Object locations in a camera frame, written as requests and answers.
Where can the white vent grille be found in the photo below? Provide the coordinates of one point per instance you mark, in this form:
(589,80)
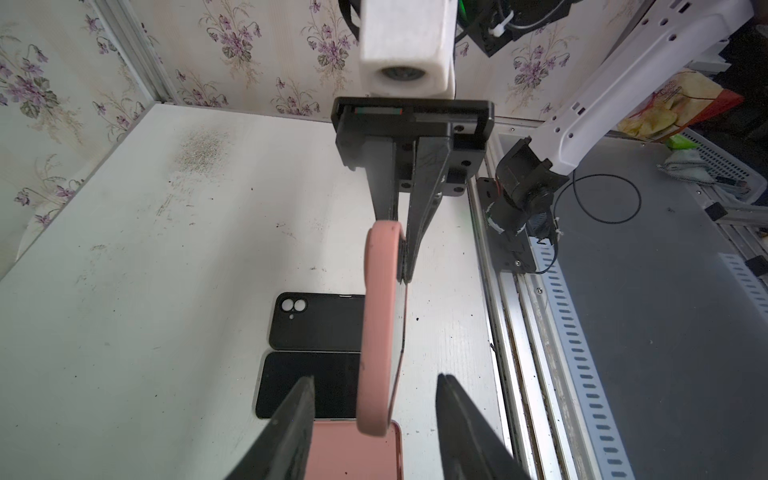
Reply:
(601,428)

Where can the snack bag outside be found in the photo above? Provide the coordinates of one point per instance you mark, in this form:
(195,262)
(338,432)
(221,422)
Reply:
(685,99)

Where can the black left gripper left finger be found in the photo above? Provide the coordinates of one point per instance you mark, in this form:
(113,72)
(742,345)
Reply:
(281,451)

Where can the pink phone case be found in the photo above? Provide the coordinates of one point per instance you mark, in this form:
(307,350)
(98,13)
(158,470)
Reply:
(339,451)

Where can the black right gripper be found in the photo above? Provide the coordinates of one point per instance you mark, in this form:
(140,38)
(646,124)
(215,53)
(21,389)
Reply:
(385,136)

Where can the aluminium frame post back right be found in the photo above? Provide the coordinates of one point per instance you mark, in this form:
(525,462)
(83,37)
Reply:
(127,34)

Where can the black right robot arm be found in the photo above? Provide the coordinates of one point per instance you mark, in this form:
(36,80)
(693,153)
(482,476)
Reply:
(669,34)

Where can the aluminium rail front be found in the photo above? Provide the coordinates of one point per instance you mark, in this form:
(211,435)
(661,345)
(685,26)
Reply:
(544,426)

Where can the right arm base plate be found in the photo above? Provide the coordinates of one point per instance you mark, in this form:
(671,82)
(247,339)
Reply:
(531,249)

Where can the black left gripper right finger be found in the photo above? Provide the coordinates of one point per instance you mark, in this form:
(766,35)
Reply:
(469,448)

